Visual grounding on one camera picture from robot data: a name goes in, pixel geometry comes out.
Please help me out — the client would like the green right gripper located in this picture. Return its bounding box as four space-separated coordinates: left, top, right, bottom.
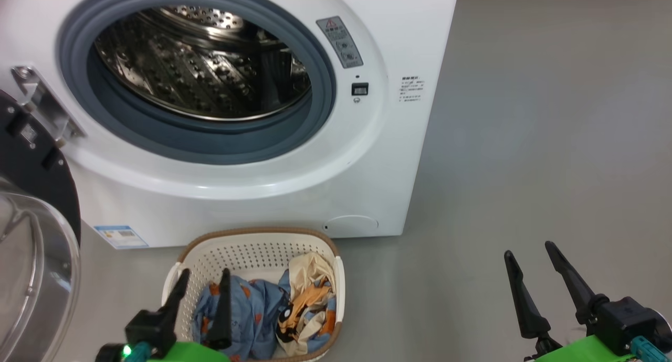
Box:
503 240 637 362

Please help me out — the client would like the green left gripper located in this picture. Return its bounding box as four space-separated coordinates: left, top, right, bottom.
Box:
146 268 233 362

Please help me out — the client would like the blue garment with orange print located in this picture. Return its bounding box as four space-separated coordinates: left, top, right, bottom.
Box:
191 269 338 360

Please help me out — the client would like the cream garment with orange print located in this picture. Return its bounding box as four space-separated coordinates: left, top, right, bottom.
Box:
275 252 337 355

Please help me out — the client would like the black glass washing machine door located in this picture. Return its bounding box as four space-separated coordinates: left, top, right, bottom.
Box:
0 88 82 362

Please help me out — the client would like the cream perforated laundry basket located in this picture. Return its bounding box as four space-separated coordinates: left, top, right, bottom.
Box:
161 227 346 362

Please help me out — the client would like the grey rubber door seal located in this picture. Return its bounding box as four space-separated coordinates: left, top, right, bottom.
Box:
56 0 337 166

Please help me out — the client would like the white front-load washing machine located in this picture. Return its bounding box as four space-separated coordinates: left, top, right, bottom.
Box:
0 0 460 250

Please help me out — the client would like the steel washing machine drum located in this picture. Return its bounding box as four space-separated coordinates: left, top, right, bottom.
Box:
93 4 313 122

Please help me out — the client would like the metal door hinge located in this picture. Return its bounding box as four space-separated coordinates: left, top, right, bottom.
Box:
11 65 86 145

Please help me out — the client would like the blue energy label sticker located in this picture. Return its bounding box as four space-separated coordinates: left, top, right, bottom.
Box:
93 225 149 250

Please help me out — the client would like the small printed text sticker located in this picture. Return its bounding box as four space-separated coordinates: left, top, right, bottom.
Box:
399 76 426 103

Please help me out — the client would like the grey warning sticker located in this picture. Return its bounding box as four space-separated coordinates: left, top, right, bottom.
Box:
316 16 364 69

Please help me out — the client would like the teal left cable connector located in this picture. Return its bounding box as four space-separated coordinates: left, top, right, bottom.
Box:
123 342 154 362

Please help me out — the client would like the teal cable connector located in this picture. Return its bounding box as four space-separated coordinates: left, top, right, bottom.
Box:
123 342 154 362
629 336 671 362

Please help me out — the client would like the teal right cable connector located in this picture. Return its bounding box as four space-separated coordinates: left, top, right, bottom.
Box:
629 336 671 362

